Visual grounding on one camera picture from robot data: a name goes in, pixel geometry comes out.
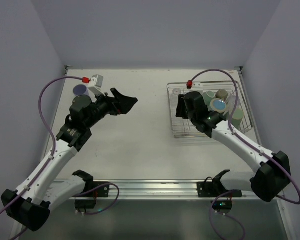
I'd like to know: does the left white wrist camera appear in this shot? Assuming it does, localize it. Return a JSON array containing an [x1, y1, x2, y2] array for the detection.
[[87, 74, 105, 96]]

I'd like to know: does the purple plastic cup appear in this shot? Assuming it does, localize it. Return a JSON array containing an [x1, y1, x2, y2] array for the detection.
[[72, 84, 90, 97]]

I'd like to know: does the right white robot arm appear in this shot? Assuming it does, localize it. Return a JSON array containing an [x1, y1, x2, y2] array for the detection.
[[176, 91, 291, 202]]

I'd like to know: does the aluminium mounting rail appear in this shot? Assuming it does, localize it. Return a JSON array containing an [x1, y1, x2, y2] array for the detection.
[[49, 178, 286, 201]]

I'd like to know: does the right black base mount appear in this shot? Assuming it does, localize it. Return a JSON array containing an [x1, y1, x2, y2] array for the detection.
[[196, 169, 243, 198]]

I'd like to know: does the black controller box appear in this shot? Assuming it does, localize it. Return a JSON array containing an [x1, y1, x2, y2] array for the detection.
[[74, 199, 97, 213], [211, 200, 233, 215]]

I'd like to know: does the blue cup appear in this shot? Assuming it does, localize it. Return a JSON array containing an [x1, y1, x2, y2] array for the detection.
[[209, 98, 228, 116]]

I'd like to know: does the left black controller box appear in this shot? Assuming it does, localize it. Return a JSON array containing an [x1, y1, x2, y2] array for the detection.
[[74, 199, 97, 213]]

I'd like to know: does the right black controller box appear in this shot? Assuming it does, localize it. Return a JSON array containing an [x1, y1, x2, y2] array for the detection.
[[211, 200, 233, 215]]

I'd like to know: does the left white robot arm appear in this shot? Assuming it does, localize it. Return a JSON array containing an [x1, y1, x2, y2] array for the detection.
[[1, 88, 138, 232]]

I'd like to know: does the large green cup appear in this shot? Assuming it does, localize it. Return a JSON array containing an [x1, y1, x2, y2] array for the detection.
[[230, 108, 244, 130]]

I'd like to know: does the beige cup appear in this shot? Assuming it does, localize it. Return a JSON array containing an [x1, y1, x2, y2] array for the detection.
[[215, 89, 228, 101]]

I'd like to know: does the clear plastic cup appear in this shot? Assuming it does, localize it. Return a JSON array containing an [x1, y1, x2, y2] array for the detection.
[[172, 88, 182, 97], [226, 95, 241, 107]]

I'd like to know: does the small mint green cup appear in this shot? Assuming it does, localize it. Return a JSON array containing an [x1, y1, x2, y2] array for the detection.
[[202, 90, 216, 106]]

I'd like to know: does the metal wire dish rack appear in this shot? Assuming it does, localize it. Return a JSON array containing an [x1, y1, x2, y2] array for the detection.
[[167, 80, 253, 138]]

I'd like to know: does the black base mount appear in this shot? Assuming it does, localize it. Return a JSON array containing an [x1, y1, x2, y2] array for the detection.
[[83, 181, 110, 198], [196, 169, 243, 198]]

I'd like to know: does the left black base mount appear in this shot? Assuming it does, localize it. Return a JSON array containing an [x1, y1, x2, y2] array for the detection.
[[83, 181, 110, 198]]

